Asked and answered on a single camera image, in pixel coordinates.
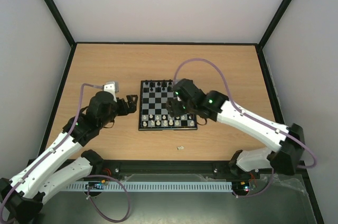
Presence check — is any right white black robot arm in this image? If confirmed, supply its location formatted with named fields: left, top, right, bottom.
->
left=166, top=79, right=304, bottom=178

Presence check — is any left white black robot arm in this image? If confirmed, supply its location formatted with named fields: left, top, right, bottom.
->
left=1, top=91, right=138, bottom=223

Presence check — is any folding black white chessboard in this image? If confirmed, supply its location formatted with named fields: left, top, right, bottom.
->
left=138, top=79, right=198, bottom=131

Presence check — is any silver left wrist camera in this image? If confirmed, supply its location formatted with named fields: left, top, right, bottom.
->
left=103, top=81, right=119, bottom=93

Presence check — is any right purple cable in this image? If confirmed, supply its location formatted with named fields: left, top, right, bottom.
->
left=174, top=58, right=317, bottom=199

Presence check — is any black aluminium mounting rail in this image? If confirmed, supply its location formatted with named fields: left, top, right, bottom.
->
left=71, top=160, right=307, bottom=180

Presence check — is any light blue slotted cable duct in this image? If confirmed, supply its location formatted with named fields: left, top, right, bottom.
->
left=63, top=181, right=233, bottom=192

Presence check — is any black enclosure frame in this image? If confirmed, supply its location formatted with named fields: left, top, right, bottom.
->
left=39, top=0, right=324, bottom=223

